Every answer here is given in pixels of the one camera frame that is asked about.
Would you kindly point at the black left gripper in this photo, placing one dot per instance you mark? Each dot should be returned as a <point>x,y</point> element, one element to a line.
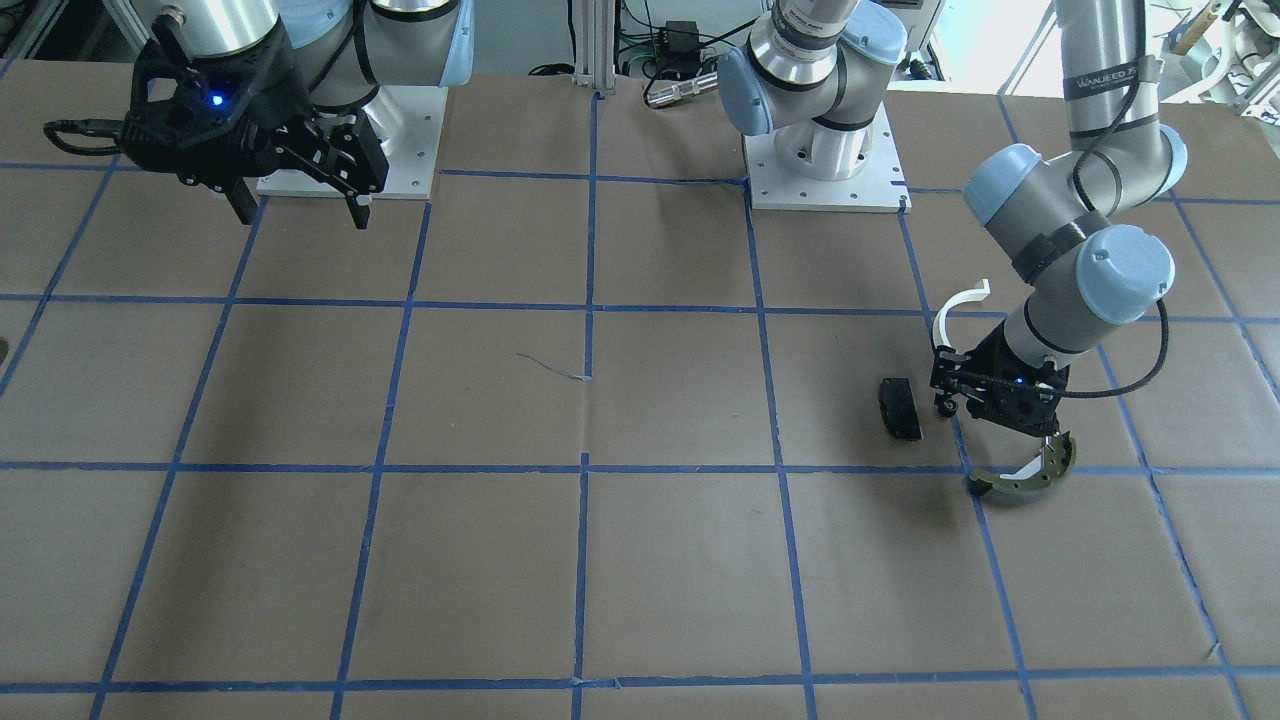
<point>990,358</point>

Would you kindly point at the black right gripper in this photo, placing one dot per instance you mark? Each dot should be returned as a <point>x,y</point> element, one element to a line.
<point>268,98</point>

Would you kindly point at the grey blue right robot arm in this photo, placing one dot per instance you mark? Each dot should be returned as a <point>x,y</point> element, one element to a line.
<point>336,43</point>

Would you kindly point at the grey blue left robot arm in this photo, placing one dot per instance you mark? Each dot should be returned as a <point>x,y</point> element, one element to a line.
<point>812,74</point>

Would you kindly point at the small black brake pad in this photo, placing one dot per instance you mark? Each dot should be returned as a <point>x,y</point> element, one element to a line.
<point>898,411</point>

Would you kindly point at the dark green brake shoe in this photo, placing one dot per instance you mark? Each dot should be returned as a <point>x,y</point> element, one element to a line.
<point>1042,475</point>

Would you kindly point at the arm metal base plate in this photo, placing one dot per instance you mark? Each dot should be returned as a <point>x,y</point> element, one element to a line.
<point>807,167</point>
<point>408,121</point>

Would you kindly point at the aluminium frame post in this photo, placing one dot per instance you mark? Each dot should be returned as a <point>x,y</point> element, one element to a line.
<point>594,38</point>

